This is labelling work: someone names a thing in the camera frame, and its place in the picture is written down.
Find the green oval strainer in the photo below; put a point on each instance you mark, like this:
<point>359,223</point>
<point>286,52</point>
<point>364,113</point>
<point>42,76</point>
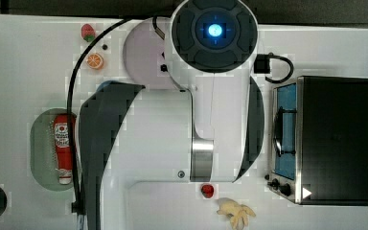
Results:
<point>43,155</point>

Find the toy orange slice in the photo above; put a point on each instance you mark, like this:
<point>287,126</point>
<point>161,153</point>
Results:
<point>95,61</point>

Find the toy peeled banana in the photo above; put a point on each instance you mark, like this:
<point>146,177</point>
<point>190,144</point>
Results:
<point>238,214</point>

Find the red plush ketchup bottle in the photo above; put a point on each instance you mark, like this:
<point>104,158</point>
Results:
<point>63,150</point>

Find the red toy pepper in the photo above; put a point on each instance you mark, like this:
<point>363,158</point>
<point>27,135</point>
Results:
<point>207,190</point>

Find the lilac round plate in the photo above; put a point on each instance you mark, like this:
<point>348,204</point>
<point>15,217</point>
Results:
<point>143,55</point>

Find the toy strawberry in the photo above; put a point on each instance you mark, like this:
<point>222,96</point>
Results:
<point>88,33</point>

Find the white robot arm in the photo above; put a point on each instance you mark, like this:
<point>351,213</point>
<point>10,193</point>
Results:
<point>187,111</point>

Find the black toaster oven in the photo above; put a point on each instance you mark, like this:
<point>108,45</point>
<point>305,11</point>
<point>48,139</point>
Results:
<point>319,141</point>

